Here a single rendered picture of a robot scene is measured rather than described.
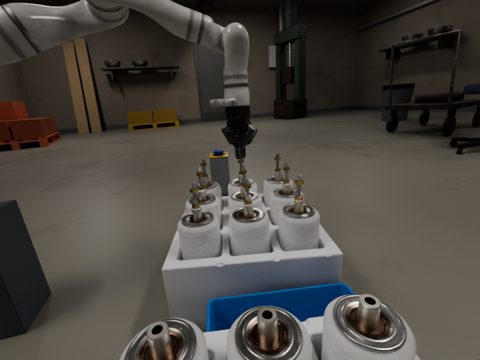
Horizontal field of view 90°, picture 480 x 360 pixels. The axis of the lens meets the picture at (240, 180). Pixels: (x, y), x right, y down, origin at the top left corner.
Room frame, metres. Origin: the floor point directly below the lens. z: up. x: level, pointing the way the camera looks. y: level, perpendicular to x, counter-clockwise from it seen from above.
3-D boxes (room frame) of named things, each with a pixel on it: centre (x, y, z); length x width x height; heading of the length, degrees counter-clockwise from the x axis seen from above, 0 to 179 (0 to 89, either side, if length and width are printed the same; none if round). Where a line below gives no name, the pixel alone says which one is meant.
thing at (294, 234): (0.51, -0.13, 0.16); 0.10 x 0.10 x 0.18
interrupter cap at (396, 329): (0.21, -0.14, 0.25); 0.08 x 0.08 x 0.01
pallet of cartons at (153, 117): (6.30, 2.10, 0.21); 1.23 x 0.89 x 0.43; 105
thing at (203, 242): (0.50, 0.10, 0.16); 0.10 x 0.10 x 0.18
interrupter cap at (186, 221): (0.50, 0.10, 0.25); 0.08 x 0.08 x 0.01
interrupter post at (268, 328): (0.20, -0.02, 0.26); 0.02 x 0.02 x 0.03
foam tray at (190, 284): (0.63, -0.01, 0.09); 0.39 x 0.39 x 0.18; 2
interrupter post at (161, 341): (0.19, 0.10, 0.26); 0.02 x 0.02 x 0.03
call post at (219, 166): (0.91, 0.08, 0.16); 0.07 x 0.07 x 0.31; 2
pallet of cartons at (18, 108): (4.32, 3.72, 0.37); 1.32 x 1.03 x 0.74; 15
